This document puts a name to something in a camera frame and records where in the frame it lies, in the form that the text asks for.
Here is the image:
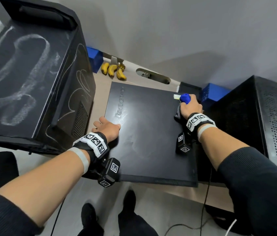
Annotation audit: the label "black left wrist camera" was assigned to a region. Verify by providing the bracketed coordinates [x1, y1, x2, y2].
[97, 157, 121, 188]

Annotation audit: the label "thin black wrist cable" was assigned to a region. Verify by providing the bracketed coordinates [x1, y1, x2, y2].
[50, 198, 66, 236]

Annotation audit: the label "white floor cable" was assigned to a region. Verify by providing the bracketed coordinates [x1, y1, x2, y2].
[224, 218, 237, 236]

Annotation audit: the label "person's left shoe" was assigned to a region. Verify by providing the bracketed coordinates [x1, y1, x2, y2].
[80, 203, 98, 228]

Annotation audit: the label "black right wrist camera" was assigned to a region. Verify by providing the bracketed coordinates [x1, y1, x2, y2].
[176, 132, 193, 155]

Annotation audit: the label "black device with blue light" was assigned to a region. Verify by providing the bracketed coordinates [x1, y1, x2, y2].
[0, 0, 97, 155]

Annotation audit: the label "person's right shoe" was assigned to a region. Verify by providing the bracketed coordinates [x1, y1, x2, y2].
[123, 190, 137, 214]

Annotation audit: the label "person's right forearm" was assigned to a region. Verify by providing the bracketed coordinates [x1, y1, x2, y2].
[198, 126, 277, 236]

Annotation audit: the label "small black box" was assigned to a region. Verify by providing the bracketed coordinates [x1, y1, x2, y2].
[178, 82, 202, 101]

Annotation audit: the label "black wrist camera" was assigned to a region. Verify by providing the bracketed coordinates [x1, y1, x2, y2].
[97, 157, 121, 188]
[176, 132, 193, 155]

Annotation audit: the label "black floor cable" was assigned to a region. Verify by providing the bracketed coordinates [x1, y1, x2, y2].
[163, 169, 213, 236]

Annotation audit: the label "slim black vented computer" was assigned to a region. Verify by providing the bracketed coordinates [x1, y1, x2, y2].
[197, 75, 277, 184]

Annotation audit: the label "grey metal stand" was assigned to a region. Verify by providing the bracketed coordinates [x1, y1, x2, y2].
[103, 52, 125, 66]

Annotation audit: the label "small blue plastic box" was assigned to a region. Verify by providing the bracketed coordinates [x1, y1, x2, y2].
[86, 46, 104, 73]

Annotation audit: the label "person's right hand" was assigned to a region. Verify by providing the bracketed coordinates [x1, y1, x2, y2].
[179, 94, 204, 120]

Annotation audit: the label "white right wrist strap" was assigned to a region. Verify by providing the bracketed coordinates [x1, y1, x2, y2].
[197, 124, 218, 143]

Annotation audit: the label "blue rectangular box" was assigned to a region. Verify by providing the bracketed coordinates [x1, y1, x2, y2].
[200, 83, 232, 110]

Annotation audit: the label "person's legs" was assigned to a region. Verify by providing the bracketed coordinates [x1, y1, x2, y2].
[77, 211, 158, 236]

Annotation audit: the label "person's left hand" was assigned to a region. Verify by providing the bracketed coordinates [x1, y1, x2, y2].
[92, 116, 121, 143]

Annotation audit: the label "person's left forearm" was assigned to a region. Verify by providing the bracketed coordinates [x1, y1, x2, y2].
[0, 148, 91, 236]

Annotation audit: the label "white wrist strap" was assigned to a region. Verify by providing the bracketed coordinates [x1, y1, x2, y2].
[67, 147, 90, 175]
[197, 124, 218, 143]

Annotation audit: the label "black Lenovo tower case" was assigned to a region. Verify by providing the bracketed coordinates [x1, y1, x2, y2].
[104, 82, 199, 188]

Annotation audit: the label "left wrist marker band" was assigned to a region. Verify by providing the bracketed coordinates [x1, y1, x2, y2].
[72, 132, 110, 163]

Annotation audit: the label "grey cleaning cloth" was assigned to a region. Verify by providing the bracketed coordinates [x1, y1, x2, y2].
[174, 93, 191, 125]

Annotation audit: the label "person's shoe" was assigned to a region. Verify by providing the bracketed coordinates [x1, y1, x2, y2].
[123, 190, 137, 214]
[80, 203, 98, 228]

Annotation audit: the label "white left wrist strap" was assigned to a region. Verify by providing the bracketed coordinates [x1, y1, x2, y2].
[67, 147, 90, 175]

